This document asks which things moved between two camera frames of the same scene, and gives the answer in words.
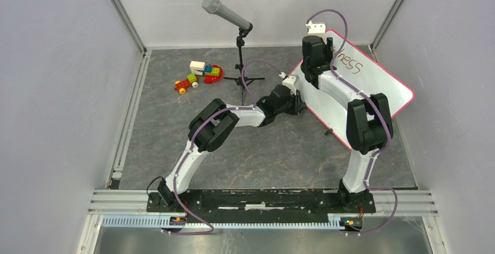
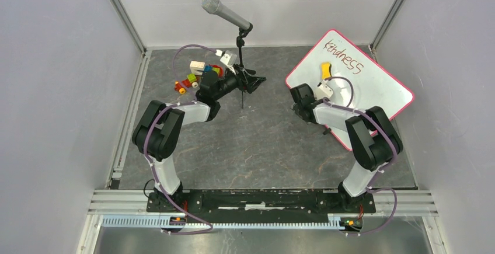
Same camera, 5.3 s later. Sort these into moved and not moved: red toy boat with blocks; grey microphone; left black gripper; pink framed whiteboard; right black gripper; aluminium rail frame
Moved: right black gripper; left black gripper
Not moved: pink framed whiteboard; grey microphone; red toy boat with blocks; aluminium rail frame
